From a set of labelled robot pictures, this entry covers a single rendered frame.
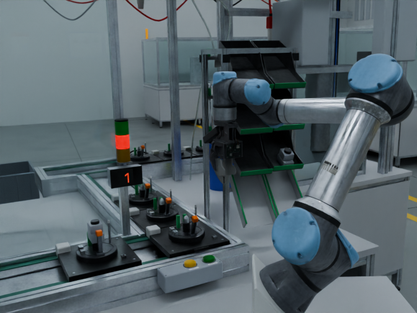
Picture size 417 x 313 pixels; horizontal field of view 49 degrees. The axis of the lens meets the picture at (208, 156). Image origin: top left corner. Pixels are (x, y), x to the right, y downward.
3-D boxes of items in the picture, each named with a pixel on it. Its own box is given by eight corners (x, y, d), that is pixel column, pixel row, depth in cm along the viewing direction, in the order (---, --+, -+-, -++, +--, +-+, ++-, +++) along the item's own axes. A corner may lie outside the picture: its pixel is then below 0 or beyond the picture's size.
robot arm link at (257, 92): (280, 92, 139) (252, 91, 146) (262, 73, 131) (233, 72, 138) (272, 115, 137) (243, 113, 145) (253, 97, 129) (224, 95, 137)
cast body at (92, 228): (105, 241, 155) (103, 222, 153) (92, 244, 153) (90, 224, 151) (98, 233, 162) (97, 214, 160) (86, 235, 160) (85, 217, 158)
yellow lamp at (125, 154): (132, 161, 167) (131, 148, 166) (119, 163, 165) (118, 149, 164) (128, 158, 171) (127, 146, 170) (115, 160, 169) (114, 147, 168)
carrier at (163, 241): (229, 245, 168) (229, 213, 165) (169, 259, 157) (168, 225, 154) (200, 224, 189) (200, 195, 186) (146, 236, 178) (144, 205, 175)
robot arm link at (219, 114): (208, 107, 146) (230, 105, 150) (208, 120, 147) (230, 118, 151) (219, 108, 140) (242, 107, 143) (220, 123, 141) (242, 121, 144)
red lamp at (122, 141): (131, 148, 166) (130, 135, 165) (118, 149, 164) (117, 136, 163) (127, 146, 170) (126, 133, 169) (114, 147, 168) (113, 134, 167)
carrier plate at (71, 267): (142, 265, 153) (141, 259, 153) (69, 282, 142) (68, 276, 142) (121, 240, 174) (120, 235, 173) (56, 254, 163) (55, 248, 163)
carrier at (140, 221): (200, 224, 189) (199, 195, 186) (145, 235, 178) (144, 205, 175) (177, 207, 210) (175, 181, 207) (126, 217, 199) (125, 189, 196)
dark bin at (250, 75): (272, 90, 168) (277, 72, 163) (239, 91, 164) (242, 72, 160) (246, 57, 189) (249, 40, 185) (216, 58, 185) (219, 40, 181)
